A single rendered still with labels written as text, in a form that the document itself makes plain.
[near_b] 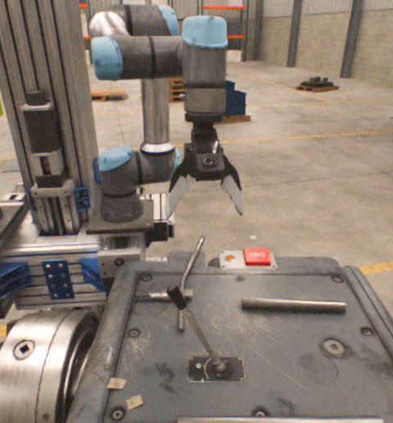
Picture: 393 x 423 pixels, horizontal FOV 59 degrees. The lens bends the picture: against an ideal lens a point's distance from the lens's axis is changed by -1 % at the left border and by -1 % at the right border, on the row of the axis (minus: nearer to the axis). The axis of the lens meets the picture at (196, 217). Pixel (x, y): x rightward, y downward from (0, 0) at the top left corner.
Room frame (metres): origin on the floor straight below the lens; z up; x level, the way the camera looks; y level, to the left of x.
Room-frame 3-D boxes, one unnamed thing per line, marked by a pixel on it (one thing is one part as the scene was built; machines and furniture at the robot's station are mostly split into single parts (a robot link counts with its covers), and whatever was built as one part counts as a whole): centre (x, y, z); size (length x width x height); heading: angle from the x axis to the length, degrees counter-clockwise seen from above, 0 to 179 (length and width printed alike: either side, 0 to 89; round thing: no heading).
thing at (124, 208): (1.12, 0.27, 1.21); 0.15 x 0.15 x 0.10
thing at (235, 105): (7.73, -0.43, 0.39); 1.20 x 0.80 x 0.79; 112
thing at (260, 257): (0.70, -0.14, 1.26); 0.06 x 0.06 x 0.02; 89
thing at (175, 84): (10.17, 0.85, 0.36); 1.26 x 0.86 x 0.73; 115
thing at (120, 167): (1.12, 0.26, 1.33); 0.13 x 0.12 x 0.14; 107
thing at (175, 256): (0.70, 0.02, 1.24); 0.09 x 0.08 x 0.03; 89
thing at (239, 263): (0.70, -0.12, 1.23); 0.13 x 0.08 x 0.05; 89
